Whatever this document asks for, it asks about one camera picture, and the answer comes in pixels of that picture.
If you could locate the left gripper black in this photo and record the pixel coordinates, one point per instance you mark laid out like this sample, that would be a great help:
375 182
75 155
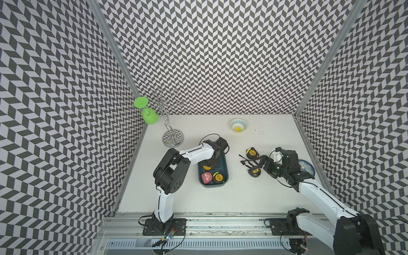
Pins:
217 162

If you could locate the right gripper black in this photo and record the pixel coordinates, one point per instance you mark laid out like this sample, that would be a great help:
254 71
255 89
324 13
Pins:
266 168

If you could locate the black yellow tape measure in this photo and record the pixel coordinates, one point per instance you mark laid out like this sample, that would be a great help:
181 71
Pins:
218 178
254 171
252 154

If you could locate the teal plastic storage box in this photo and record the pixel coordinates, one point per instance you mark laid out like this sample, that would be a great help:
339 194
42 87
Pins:
222 169

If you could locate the pink tape measure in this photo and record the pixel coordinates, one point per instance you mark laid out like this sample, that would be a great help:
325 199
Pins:
206 178

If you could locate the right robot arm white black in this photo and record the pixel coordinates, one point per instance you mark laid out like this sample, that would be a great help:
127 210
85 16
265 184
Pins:
346 231

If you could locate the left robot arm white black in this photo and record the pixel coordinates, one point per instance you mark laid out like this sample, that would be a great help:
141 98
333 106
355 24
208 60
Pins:
172 170

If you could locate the small yellow patterned bowl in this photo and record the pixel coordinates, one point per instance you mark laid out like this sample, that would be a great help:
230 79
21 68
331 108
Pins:
238 125

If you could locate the blue white patterned plate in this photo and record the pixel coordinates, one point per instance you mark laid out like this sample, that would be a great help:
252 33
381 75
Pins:
306 166

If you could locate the chrome wire glass rack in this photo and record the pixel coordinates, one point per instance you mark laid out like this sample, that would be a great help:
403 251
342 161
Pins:
172 137

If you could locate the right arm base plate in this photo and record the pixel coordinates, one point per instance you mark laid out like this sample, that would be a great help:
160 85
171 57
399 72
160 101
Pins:
280 226

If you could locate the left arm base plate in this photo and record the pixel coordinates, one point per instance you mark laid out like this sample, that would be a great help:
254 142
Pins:
155 228

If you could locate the aluminium front rail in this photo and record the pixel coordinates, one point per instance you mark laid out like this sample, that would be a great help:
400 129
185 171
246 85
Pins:
206 233

